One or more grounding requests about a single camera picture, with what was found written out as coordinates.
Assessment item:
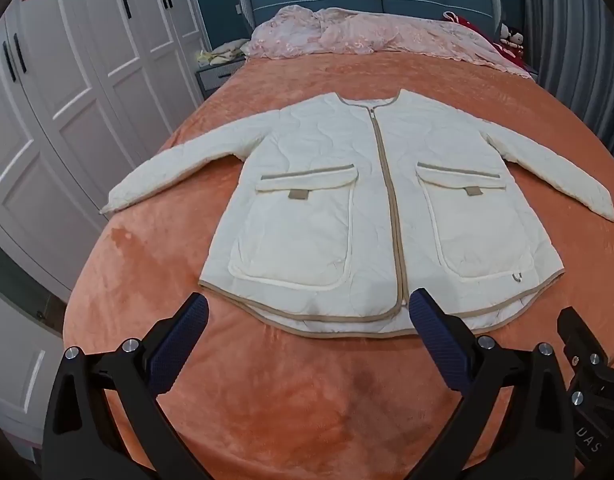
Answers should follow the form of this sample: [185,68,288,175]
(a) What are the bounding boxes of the orange plush bed blanket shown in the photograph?
[62,52,614,480]

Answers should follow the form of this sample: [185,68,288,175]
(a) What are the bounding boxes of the plush toy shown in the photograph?
[499,23,526,61]

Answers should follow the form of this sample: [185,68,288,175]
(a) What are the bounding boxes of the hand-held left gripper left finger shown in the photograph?
[42,292,210,480]

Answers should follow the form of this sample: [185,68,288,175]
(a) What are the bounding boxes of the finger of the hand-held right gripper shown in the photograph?
[557,306,614,376]

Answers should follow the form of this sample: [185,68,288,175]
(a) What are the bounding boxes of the pale yellow cloths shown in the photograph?
[197,39,248,67]

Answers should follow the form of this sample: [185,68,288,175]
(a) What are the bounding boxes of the pink floral quilt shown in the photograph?
[242,4,532,79]

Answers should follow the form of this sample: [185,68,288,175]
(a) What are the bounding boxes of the white wardrobe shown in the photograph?
[0,0,208,441]

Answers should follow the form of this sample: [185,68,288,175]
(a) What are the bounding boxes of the grey nightstand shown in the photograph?
[195,57,246,102]

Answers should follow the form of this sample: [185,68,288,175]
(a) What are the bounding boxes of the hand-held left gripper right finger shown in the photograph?
[408,288,578,480]

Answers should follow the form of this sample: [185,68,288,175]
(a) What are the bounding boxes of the red cloth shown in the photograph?
[439,10,528,70]

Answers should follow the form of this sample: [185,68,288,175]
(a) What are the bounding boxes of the white quilted jacket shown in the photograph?
[101,88,614,338]

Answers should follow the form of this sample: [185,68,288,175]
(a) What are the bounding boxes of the grey curtain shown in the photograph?
[518,0,614,161]

